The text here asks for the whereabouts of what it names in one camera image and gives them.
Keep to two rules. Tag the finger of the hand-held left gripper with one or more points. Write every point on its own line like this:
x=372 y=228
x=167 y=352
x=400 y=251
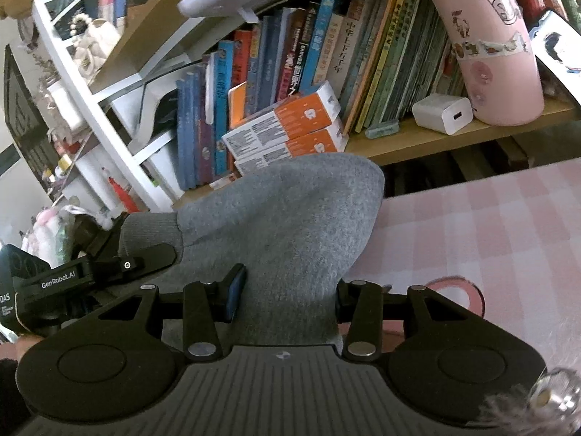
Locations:
x=97 y=236
x=154 y=255

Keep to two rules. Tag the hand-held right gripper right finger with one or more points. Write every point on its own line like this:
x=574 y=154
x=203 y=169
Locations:
x=363 y=311

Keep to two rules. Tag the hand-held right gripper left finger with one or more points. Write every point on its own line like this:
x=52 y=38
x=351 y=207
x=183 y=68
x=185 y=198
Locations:
x=234 y=293

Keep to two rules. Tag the grey knit sweater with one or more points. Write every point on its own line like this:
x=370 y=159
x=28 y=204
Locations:
x=281 y=236

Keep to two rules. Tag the person's left hand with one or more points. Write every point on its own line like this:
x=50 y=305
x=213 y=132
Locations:
x=22 y=347

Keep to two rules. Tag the red tassel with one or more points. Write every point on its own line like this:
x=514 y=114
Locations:
x=120 y=195

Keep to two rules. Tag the iridescent wrapped plush bundle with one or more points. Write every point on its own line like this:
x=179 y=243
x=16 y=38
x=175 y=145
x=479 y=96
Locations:
x=45 y=231

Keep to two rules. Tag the black framed board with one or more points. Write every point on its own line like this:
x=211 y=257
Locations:
x=27 y=122

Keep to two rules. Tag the pink checked bed sheet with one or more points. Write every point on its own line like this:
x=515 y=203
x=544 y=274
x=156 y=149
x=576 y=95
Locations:
x=476 y=236

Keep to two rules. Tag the orange and white box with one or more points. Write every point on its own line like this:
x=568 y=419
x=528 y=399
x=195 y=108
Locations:
x=299 y=147
x=290 y=120

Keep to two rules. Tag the green eraser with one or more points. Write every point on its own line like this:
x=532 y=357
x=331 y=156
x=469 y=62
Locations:
x=382 y=129

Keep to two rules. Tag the wooden bookshelf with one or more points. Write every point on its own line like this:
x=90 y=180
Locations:
x=431 y=141

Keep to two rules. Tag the white quilted pearl bag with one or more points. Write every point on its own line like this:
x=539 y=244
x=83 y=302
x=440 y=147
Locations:
x=93 y=43

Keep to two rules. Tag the white charger plug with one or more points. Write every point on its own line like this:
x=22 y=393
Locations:
x=442 y=113

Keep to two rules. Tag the row of colourful books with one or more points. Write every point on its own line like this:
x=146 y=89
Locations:
x=317 y=54

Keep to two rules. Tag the pink sticker bottle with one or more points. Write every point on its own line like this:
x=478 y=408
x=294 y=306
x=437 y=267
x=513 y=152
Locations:
x=490 y=45

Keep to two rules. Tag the white printed card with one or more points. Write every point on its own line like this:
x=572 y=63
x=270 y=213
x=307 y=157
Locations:
x=556 y=43

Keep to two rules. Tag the white shelf post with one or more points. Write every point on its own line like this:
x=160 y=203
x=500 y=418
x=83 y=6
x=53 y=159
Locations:
x=104 y=113

